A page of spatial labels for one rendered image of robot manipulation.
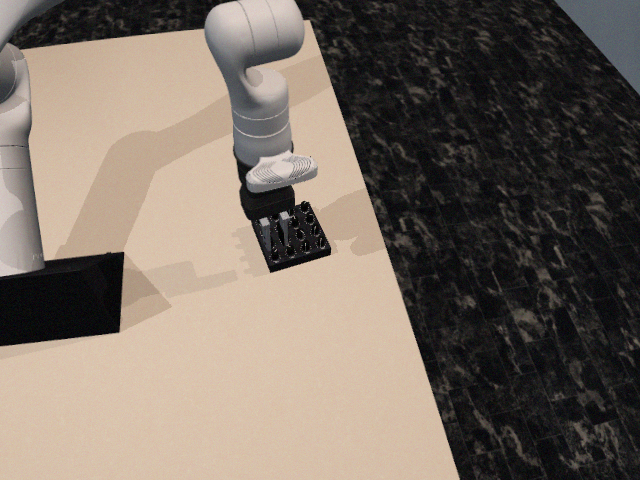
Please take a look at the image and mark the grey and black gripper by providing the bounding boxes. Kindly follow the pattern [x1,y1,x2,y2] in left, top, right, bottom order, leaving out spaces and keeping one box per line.
[233,120,318,251]

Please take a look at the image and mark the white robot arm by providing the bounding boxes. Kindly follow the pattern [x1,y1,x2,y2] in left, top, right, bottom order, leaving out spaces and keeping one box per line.
[0,0,305,276]

